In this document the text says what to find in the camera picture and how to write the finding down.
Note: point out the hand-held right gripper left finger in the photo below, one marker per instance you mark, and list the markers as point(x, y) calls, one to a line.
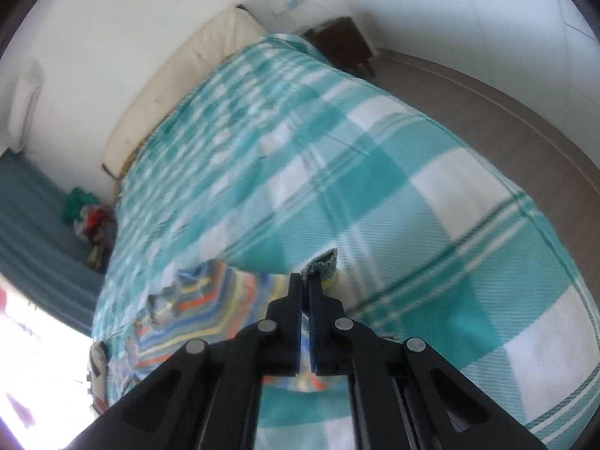
point(293, 328)

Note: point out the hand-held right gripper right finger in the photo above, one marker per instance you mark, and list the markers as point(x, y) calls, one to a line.
point(318, 337)

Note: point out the striped knit sweater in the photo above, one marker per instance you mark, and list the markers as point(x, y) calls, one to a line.
point(211, 300)

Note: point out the pile of colourful clothes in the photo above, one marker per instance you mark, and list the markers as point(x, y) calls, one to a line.
point(91, 225)

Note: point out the teal plaid blanket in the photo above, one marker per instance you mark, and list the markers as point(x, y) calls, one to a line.
point(422, 173)

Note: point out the beige brown patterned pillow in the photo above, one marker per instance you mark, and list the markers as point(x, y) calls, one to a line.
point(101, 384)

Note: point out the yellow patterned sheet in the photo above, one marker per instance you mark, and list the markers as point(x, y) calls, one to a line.
point(133, 159)

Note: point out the cream padded headboard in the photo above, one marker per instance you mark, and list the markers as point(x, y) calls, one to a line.
point(187, 79)

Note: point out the blue curtain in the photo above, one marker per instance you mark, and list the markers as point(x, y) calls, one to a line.
point(33, 225)

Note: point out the dark wooden nightstand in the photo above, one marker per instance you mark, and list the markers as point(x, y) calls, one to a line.
point(342, 42)

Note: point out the white air conditioner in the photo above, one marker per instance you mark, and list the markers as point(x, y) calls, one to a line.
point(26, 108)

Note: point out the white wardrobe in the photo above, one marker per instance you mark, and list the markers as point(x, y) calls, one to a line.
point(492, 33)

